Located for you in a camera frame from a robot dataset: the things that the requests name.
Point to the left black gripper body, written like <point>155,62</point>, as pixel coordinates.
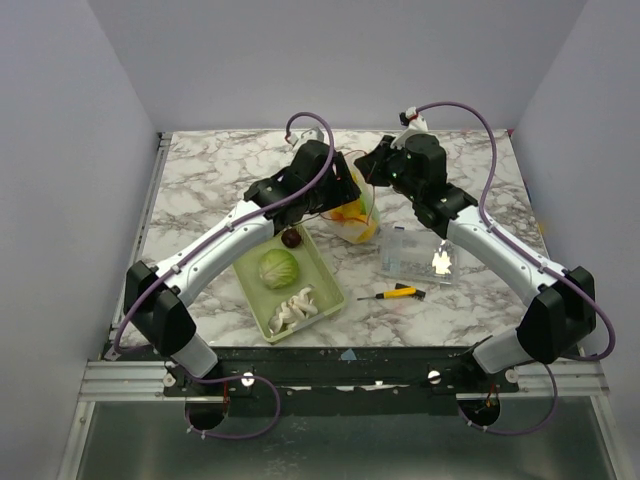
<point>328,197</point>

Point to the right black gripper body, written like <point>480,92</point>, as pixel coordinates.
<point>370,166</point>

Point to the yellow squash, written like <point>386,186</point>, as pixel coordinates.
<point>354,212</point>

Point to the clear zip bag orange zipper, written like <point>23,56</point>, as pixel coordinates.
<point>350,231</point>

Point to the orange fruit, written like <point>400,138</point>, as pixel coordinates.
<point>367,234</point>

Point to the green cabbage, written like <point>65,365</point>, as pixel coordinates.
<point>278,268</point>

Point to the green perforated plastic basket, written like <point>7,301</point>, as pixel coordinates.
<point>288,289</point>

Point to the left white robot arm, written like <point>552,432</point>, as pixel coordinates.
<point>157,297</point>

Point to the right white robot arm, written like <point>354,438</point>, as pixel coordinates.
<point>559,301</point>

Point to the dark red plum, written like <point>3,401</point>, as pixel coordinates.
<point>291,238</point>

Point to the clear plastic parts box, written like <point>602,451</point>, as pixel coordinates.
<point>418,255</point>

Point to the white mushroom cluster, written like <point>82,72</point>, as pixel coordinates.
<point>299,307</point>

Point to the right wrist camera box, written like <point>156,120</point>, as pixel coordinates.
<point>413,123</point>

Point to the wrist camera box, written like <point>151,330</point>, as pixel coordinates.
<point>315,134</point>
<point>413,123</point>

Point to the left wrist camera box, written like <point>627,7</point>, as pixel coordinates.
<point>315,134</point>

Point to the yellow handled screwdriver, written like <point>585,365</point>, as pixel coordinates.
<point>400,291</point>

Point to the black mounting rail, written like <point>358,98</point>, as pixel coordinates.
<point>330,382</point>

